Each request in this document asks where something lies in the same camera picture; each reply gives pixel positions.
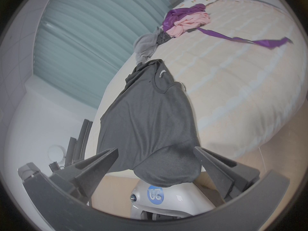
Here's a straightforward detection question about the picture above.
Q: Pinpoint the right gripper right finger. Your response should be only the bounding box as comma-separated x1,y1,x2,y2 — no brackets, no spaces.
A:
193,146,261,205

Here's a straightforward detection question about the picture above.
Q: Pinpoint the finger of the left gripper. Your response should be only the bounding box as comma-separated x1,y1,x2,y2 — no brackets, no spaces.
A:
77,119,93,159
66,137,78,164

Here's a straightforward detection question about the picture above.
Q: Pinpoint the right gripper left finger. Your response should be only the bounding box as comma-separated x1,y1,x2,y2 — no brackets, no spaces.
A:
49,148,119,199

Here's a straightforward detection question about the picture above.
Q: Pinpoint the black T-shirt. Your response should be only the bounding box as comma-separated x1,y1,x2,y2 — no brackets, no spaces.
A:
96,59,202,188

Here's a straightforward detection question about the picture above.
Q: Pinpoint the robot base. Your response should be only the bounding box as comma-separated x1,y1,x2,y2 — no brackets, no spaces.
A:
130,177,217,219

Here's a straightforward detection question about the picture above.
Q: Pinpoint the blue-green curtain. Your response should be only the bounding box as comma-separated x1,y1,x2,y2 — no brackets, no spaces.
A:
32,0,178,110

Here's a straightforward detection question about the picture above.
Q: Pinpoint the grey garment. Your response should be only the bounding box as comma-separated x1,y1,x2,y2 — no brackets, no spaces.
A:
133,27,166,64

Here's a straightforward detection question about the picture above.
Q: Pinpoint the black patterned garment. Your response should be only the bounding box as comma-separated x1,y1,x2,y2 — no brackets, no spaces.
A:
155,31,172,45

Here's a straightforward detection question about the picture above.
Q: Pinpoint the purple garment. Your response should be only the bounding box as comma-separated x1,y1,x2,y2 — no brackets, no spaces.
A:
162,3,293,49

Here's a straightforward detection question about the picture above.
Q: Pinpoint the pink garment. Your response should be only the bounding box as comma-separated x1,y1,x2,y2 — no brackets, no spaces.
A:
166,11,211,38

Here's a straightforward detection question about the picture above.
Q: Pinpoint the white printed pillow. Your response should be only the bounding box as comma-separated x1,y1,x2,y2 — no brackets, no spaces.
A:
179,0,220,9

